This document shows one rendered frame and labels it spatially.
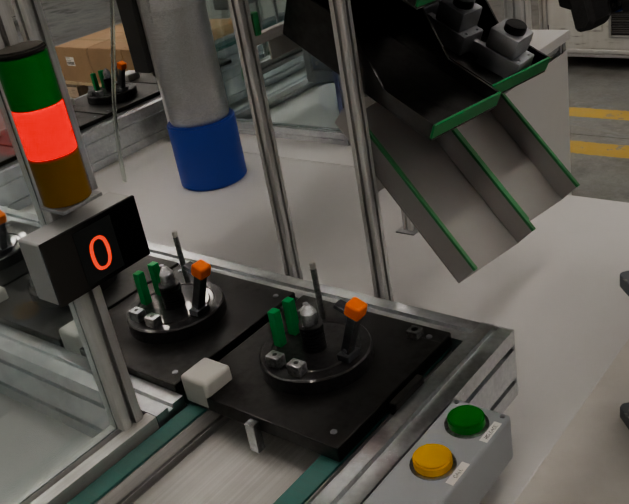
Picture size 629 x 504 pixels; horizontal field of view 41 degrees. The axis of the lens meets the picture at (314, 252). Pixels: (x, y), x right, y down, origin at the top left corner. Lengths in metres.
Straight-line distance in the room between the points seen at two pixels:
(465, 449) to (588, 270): 0.56
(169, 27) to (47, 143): 1.01
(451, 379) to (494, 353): 0.07
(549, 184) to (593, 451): 0.45
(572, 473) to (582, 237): 0.57
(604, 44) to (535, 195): 3.98
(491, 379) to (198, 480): 0.37
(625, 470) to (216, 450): 0.47
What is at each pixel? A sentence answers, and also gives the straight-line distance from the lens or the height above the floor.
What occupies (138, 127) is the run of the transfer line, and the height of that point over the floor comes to 0.92.
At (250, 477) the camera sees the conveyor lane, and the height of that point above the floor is 0.92.
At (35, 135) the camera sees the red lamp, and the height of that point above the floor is 1.34.
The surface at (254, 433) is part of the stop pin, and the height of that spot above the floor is 0.96.
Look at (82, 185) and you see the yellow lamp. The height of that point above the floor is 1.28.
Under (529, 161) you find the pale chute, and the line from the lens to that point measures 1.33.
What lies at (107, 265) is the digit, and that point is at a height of 1.18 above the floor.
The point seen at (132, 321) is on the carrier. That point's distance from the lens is 1.19.
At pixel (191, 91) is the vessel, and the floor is 1.09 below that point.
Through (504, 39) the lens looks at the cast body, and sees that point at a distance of 1.19.
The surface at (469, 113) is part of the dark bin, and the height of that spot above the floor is 1.20.
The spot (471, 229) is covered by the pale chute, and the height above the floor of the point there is 1.03.
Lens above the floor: 1.56
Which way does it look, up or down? 27 degrees down
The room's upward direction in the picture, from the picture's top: 11 degrees counter-clockwise
